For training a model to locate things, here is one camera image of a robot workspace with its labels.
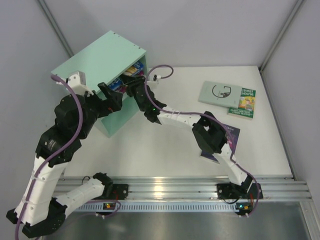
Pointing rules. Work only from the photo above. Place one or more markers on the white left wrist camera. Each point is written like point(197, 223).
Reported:
point(77, 82)

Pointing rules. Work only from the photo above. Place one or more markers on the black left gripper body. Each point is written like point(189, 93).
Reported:
point(110, 97)

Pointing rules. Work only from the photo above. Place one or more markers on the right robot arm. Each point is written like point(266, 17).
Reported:
point(210, 135)

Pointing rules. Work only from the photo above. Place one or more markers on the green Storey Treehouse book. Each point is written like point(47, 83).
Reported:
point(246, 105)

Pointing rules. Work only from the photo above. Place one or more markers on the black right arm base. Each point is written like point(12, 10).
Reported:
point(230, 191)

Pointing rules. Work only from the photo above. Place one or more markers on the pale green book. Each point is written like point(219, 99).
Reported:
point(220, 94)

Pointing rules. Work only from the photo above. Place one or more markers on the mint green shelf cabinet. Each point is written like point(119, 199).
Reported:
point(104, 60)

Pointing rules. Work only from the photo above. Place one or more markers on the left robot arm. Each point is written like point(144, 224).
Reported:
point(39, 211)

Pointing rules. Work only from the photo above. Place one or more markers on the aluminium mounting rail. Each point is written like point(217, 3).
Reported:
point(204, 189)

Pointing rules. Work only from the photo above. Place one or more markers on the blue 91-Storey Treehouse book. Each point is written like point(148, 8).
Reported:
point(117, 85)

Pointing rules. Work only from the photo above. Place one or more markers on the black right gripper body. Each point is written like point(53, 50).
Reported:
point(136, 86)

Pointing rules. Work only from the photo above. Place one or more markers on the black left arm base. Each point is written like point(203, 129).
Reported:
point(118, 192)

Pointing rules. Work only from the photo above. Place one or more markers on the perforated grey cable duct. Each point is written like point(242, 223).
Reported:
point(159, 207)

